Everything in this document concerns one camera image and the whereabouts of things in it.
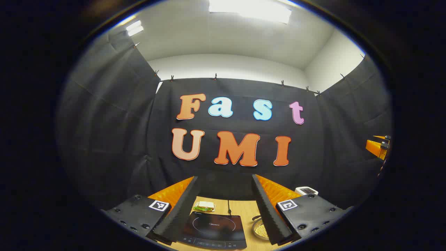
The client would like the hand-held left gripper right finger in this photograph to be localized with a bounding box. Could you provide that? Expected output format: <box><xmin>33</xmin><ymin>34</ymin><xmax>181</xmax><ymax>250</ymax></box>
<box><xmin>252</xmin><ymin>174</ymin><xmax>354</xmax><ymax>245</ymax></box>

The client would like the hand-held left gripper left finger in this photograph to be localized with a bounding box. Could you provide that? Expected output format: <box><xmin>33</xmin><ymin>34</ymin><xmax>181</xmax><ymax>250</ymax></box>
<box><xmin>101</xmin><ymin>176</ymin><xmax>202</xmax><ymax>245</ymax></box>

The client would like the steel pot with black handles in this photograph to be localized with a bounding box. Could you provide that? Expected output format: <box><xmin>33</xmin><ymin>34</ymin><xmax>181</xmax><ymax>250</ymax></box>
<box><xmin>252</xmin><ymin>215</ymin><xmax>272</xmax><ymax>241</ymax></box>

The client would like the black induction cooktop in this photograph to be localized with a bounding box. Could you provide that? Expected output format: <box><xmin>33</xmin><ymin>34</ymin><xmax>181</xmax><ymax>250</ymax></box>
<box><xmin>178</xmin><ymin>211</ymin><xmax>247</xmax><ymax>250</ymax></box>

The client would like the sandwich on small plate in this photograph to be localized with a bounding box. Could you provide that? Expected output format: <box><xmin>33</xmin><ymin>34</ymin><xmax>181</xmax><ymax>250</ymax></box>
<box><xmin>193</xmin><ymin>201</ymin><xmax>215</xmax><ymax>213</ymax></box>

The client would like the row of small cloth clips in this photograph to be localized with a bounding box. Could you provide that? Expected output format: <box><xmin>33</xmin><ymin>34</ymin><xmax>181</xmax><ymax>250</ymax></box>
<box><xmin>132</xmin><ymin>42</ymin><xmax>365</xmax><ymax>95</ymax></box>

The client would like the ceiling light panel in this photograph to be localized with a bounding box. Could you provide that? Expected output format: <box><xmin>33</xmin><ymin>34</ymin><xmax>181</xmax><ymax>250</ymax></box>
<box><xmin>208</xmin><ymin>0</ymin><xmax>292</xmax><ymax>24</ymax></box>
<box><xmin>125</xmin><ymin>20</ymin><xmax>144</xmax><ymax>37</ymax></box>

